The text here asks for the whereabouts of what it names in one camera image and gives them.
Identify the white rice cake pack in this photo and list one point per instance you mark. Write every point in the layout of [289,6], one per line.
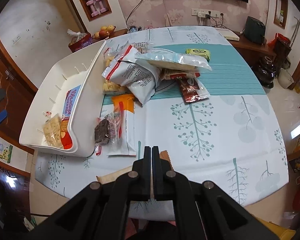
[168,59]

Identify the white plastic storage bin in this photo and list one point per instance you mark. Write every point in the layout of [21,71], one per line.
[84,68]

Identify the puffed corn clear bag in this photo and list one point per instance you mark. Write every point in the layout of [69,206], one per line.
[112,84]

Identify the white set-top box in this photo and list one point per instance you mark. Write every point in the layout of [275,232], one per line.
[228,34]

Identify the yellow cracker clear pack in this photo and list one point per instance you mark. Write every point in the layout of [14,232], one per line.
[52,131]

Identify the beige red cracker packet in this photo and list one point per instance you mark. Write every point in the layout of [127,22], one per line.
[173,74]

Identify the brown chocolate wafer pack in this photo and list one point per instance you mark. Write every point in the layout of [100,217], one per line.
[192,90]

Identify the blue snow globe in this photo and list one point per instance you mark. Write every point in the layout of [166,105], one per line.
[132,29]

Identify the fruit bowl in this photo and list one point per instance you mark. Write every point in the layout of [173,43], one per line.
[104,32]

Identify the pink dumbbell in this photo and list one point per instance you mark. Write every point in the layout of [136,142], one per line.
[102,8]
[93,9]

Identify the right pink dumbbell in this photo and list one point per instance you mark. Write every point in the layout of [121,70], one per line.
[102,8]

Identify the white zip snack bag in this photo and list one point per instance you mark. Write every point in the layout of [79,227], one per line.
[140,77]

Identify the green pineapple cake pack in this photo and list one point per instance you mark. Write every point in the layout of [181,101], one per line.
[200,52]

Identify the wooden door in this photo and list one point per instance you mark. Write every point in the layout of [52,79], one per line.
[19,93]

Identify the red gift box with bag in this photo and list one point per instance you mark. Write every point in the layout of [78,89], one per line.
[79,40]

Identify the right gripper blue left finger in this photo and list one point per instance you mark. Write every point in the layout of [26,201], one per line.
[146,174]

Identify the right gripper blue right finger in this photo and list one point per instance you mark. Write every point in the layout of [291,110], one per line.
[158,186]

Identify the left pink dumbbell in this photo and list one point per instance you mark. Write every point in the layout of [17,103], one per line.
[93,9]

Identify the wall power outlet strip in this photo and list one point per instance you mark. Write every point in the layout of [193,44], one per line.
[203,12]

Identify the dark brownie clear pack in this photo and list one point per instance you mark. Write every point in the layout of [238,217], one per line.
[108,132]

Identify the white bucket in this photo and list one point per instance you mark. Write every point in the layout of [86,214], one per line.
[285,79]

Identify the wooden tv cabinet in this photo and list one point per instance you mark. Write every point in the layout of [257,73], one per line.
[240,42]

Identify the red bag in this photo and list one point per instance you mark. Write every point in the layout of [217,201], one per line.
[279,42]

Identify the orange white snack bag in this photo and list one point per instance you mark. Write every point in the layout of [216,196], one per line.
[127,146]

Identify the blue wafer cookie pack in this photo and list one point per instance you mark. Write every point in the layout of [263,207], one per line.
[66,113]

